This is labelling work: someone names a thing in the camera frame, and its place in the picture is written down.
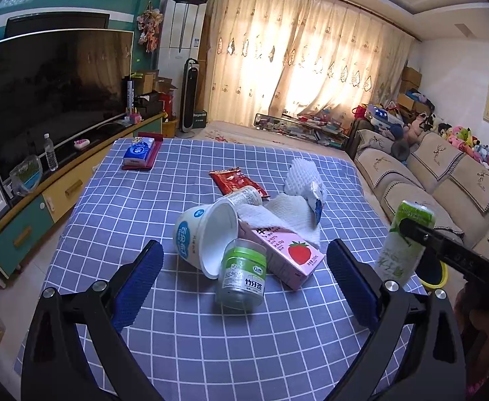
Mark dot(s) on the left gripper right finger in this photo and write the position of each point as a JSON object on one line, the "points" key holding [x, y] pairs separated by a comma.
{"points": [[413, 351]]}

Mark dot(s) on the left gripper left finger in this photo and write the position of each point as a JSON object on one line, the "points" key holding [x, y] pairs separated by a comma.
{"points": [[55, 366]]}

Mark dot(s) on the pink strawberry milk carton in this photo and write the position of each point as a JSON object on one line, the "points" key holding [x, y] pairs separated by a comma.
{"points": [[289, 257]]}

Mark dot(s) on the white yogurt tub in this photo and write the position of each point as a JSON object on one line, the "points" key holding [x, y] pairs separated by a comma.
{"points": [[201, 234]]}

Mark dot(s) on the small green-lid jar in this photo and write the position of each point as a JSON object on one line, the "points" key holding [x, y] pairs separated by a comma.
{"points": [[241, 281]]}

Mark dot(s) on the white foam fruit net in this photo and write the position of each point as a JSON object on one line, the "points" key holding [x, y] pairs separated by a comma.
{"points": [[302, 176]]}

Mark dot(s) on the white supplement bottle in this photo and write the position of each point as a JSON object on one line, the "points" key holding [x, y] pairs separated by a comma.
{"points": [[247, 195]]}

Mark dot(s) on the red snack packet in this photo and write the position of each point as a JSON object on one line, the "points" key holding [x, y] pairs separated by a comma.
{"points": [[233, 179]]}

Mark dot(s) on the yellow-rimmed trash bin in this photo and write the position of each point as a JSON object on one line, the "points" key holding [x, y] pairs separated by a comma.
{"points": [[432, 273]]}

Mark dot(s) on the beige sofa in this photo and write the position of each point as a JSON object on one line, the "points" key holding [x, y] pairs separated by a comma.
{"points": [[435, 174]]}

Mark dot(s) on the plush toy pile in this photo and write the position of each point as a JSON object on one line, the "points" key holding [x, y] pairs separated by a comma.
{"points": [[398, 128]]}

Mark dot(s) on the blue checkered tablecloth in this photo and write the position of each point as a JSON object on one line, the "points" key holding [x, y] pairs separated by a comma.
{"points": [[296, 345]]}

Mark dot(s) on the clear water bottle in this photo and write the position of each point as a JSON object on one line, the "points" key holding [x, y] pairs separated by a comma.
{"points": [[50, 153]]}

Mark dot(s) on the blue tissue pack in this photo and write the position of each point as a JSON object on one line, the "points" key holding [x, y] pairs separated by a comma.
{"points": [[138, 153]]}

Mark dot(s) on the red tray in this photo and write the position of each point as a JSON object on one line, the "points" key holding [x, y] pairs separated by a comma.
{"points": [[158, 144]]}

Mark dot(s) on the large black television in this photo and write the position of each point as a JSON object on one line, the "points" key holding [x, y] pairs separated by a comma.
{"points": [[58, 83]]}

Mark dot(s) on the black tower fan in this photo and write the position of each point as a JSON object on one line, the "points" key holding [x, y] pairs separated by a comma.
{"points": [[188, 100]]}

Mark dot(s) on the cream curtains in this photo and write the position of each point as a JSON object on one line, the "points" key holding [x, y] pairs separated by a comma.
{"points": [[298, 57]]}

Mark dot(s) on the white standing air conditioner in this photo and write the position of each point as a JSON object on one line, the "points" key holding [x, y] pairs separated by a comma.
{"points": [[180, 38]]}

